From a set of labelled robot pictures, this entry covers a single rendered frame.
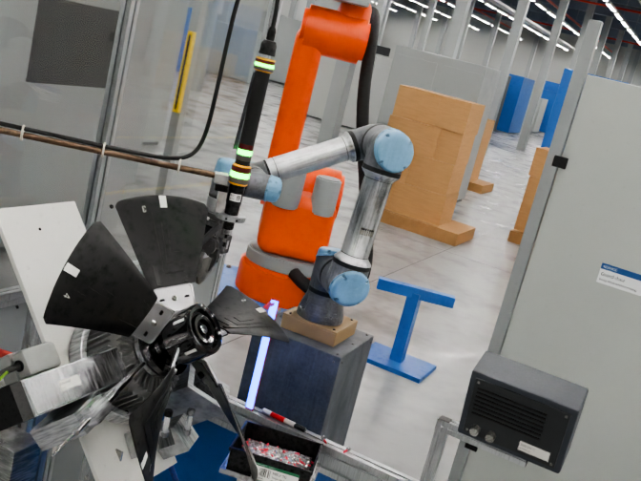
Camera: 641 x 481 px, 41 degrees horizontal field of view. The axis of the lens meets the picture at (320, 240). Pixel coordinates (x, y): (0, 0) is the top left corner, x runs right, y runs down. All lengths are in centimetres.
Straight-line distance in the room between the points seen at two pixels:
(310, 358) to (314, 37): 357
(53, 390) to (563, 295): 229
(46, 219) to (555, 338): 219
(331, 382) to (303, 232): 334
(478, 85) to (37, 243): 1068
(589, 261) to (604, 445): 74
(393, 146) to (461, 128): 739
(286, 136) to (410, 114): 415
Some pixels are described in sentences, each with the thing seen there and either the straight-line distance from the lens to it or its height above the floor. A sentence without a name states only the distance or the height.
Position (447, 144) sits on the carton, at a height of 107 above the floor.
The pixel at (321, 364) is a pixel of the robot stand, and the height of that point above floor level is 96.
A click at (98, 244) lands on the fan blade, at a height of 139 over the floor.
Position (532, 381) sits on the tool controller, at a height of 124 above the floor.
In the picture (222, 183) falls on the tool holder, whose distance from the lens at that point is 190.
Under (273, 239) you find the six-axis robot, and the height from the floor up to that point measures 50.
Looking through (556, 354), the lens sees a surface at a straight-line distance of 359.
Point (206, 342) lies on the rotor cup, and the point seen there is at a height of 120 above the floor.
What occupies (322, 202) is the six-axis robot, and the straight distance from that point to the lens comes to 578.
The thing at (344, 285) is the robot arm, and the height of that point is 122.
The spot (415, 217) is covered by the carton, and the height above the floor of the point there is 16.
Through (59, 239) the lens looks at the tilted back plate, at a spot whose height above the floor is 129.
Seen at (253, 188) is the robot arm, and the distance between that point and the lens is 236.
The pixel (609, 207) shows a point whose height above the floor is 153.
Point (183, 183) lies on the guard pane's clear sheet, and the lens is 309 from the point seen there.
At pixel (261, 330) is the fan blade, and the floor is 117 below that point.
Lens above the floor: 189
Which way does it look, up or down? 13 degrees down
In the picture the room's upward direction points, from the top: 14 degrees clockwise
